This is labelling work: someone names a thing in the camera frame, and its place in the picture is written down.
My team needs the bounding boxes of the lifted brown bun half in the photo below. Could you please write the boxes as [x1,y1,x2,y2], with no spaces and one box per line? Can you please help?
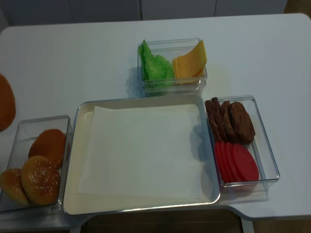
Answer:
[0,74,16,132]

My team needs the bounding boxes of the rear brown beef patty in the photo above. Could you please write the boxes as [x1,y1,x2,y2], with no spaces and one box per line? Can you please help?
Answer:
[205,100,221,142]

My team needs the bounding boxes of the white parchment paper sheet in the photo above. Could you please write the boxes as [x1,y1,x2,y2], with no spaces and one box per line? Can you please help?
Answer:
[78,104,201,199]

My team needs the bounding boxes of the clear bun box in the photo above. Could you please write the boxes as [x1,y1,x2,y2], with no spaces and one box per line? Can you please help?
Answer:
[0,116,72,214]

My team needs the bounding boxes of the front red tomato slice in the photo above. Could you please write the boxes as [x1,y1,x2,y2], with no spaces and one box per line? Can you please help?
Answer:
[232,144,259,182]

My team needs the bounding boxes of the rear red tomato slice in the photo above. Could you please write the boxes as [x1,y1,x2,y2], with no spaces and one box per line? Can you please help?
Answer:
[214,142,225,182]

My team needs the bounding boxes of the yellow cheese slice stack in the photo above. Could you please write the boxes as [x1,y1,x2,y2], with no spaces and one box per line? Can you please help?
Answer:
[172,40,207,85]

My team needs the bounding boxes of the white table leg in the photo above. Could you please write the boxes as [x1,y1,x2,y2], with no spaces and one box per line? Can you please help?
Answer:
[241,216,255,233]

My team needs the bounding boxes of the clear patty and tomato box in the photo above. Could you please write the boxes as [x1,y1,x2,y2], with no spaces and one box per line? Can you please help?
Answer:
[207,96,280,191]

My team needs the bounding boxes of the red tomato slice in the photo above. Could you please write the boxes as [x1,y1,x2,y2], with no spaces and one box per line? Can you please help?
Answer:
[232,144,259,182]
[224,142,240,182]
[214,142,225,182]
[220,141,231,183]

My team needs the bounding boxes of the sesame bun top left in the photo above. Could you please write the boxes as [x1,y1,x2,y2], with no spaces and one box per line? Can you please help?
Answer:
[0,168,29,206]

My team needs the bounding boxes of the metal baking tray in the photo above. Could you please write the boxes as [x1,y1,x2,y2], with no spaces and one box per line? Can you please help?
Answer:
[63,94,220,215]

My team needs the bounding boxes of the front brown beef patty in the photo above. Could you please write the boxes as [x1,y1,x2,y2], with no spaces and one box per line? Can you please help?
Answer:
[228,101,256,144]

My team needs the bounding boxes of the smooth brown bun in box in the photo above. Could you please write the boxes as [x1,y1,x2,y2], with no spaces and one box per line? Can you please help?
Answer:
[28,129,66,168]

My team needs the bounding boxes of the green lettuce leaves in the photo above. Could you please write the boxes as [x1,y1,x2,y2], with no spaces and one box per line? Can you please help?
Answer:
[138,40,174,88]

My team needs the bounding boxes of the brown beef patty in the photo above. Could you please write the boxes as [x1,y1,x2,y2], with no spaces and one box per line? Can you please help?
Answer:
[228,101,256,144]
[212,97,228,142]
[205,100,221,142]
[220,101,240,143]

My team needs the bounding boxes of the clear lettuce and cheese box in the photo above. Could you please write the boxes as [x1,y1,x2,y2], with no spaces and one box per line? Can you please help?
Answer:
[138,38,207,96]

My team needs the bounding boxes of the sesame bun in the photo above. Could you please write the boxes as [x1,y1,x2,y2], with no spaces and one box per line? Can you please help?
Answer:
[21,155,60,205]
[0,168,29,206]

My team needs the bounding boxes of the sesame bun top front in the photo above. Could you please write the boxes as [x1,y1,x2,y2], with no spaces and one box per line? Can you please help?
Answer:
[21,155,60,205]

